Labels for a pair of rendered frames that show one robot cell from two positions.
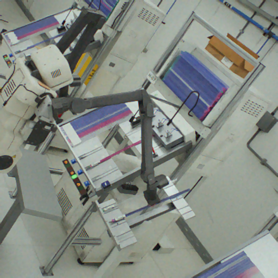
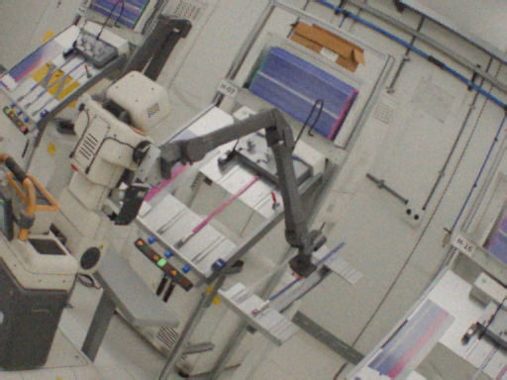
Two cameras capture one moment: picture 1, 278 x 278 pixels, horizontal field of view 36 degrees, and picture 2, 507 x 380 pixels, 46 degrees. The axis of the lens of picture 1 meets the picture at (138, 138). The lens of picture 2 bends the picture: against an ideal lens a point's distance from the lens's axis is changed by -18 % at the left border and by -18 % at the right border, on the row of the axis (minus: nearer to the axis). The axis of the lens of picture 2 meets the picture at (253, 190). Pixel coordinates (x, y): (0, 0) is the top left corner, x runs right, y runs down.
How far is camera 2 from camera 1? 0.70 m
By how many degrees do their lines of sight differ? 14
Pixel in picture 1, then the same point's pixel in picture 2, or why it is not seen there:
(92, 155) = (176, 224)
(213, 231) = (326, 300)
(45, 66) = (138, 103)
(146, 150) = (292, 199)
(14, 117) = (98, 187)
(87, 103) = (206, 144)
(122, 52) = not seen: hidden behind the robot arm
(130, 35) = not seen: hidden behind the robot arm
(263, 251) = (447, 291)
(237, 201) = (354, 249)
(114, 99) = (239, 130)
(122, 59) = not seen: hidden behind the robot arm
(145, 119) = (283, 152)
